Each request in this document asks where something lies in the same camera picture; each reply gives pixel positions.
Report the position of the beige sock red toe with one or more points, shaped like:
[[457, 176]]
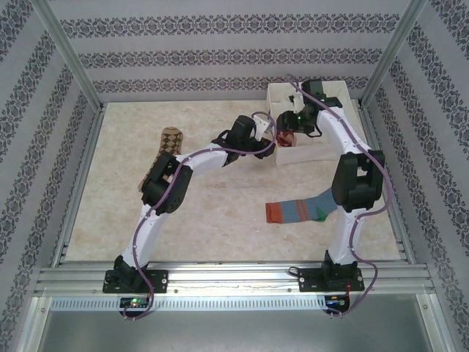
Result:
[[286, 140]]

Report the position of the white fabric organizer box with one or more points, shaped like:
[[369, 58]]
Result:
[[311, 154]]

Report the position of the blue sock orange cuff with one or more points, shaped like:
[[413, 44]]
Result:
[[293, 212]]

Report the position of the brown argyle sock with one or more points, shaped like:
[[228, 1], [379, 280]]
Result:
[[170, 143]]

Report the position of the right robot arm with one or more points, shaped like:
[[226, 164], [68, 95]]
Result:
[[357, 183]]

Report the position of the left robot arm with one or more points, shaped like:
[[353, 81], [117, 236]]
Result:
[[205, 157]]

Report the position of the right controller board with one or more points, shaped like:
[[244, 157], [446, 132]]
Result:
[[335, 301]]

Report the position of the controller board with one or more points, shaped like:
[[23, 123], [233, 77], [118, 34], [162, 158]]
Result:
[[335, 301], [133, 302]]

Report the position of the sheet metal shelf panel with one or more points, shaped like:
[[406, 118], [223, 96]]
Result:
[[234, 333]]

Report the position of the left controller board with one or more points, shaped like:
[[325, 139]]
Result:
[[133, 302]]

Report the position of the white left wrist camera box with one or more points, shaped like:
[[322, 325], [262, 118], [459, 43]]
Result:
[[262, 128]]

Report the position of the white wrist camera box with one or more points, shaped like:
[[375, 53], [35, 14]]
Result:
[[262, 128], [296, 100]]

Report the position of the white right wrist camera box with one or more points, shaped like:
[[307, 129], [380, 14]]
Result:
[[296, 100]]

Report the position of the aluminium table side rail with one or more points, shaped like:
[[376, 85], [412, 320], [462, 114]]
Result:
[[376, 124], [88, 146]]

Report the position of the aluminium frame post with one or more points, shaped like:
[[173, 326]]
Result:
[[69, 51], [394, 51]]

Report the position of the aluminium mounting rail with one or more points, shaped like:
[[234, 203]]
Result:
[[234, 282]]

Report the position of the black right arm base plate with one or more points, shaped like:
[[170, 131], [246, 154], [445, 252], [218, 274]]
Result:
[[309, 280]]

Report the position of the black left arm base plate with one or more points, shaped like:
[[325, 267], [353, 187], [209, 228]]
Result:
[[161, 280]]

